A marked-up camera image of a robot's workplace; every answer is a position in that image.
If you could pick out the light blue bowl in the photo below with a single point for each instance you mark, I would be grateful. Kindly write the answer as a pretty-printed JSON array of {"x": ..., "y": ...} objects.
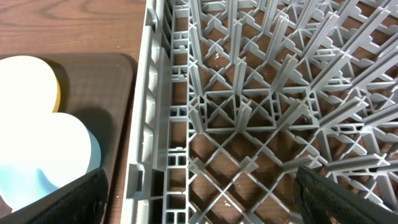
[{"x": 40, "y": 155}]

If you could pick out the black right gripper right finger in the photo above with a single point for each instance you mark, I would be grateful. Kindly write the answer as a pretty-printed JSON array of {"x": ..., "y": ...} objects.
[{"x": 318, "y": 198}]

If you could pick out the yellow plate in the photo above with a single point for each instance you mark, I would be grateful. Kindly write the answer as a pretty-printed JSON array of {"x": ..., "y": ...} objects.
[{"x": 29, "y": 88}]

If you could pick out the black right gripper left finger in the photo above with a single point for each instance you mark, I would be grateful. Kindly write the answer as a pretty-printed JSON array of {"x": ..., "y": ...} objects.
[{"x": 81, "y": 201}]

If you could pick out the brown serving tray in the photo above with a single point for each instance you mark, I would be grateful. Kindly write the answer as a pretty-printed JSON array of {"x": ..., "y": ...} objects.
[{"x": 95, "y": 89}]

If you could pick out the grey plastic dishwasher rack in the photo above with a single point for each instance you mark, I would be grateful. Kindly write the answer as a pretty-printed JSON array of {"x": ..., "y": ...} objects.
[{"x": 232, "y": 97}]

